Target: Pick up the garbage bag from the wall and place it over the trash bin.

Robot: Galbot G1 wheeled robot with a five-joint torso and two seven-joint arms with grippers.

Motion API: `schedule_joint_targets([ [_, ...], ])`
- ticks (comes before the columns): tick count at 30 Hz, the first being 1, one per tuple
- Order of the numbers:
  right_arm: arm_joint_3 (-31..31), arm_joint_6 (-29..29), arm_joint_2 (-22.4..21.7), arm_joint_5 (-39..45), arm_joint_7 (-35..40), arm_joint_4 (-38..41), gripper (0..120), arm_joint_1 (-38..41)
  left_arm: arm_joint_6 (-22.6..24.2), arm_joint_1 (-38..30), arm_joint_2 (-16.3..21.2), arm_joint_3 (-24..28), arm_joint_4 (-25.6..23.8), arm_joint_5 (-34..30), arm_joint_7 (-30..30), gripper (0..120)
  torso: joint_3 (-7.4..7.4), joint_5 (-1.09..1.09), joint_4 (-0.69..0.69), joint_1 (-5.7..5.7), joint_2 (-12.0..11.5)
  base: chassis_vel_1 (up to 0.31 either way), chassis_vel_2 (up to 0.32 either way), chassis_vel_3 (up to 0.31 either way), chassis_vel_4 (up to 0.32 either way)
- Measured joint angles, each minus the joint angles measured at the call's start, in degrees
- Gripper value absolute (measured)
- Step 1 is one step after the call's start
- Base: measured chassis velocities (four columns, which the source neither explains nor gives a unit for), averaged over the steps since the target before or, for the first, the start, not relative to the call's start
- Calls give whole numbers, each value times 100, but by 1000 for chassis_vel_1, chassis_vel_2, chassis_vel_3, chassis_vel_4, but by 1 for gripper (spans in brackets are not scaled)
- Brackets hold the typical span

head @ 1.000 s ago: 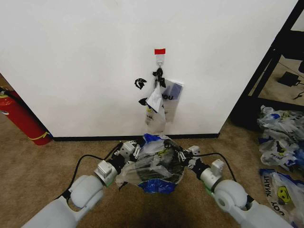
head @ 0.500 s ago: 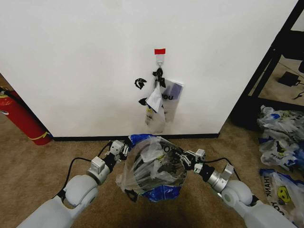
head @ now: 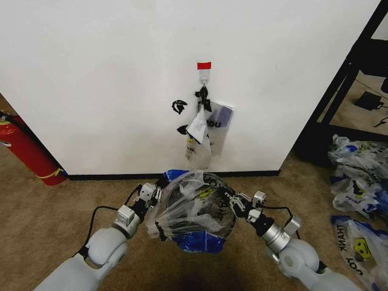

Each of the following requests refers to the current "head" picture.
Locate black power adapter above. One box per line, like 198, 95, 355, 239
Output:
355, 90, 385, 111

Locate black metal shelf frame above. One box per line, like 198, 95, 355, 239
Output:
293, 0, 388, 167

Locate wall hook with red tape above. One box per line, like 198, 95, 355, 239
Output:
196, 61, 213, 89

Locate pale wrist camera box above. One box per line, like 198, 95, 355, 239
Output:
252, 190, 267, 210
139, 182, 157, 202

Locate clear blue printed garbage bag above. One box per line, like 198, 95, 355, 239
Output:
144, 169, 238, 253

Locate clear printed plastic bag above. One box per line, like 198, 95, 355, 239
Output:
328, 134, 388, 180
329, 173, 388, 219

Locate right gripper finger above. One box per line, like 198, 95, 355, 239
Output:
222, 186, 255, 204
227, 199, 252, 219

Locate clear smiley plastic bag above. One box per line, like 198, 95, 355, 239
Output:
330, 214, 388, 291

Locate black baseboard strip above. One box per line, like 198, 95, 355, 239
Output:
66, 170, 280, 181

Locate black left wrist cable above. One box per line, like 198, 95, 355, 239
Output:
78, 184, 143, 258

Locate crumpled clear hanging garbage bag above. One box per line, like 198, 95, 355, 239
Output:
184, 108, 212, 169

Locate red fire extinguisher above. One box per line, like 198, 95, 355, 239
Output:
0, 110, 68, 187

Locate black bag handle ties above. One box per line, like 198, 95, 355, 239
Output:
193, 84, 213, 112

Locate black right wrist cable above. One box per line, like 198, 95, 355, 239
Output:
260, 205, 301, 240

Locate flat clear hanging garbage bag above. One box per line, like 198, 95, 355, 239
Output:
207, 100, 236, 156

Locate black tape mark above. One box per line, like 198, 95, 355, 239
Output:
170, 99, 189, 115

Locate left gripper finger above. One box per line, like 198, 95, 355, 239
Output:
146, 196, 162, 213
151, 176, 170, 202

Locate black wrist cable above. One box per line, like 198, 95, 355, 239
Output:
260, 205, 301, 240
78, 184, 143, 258

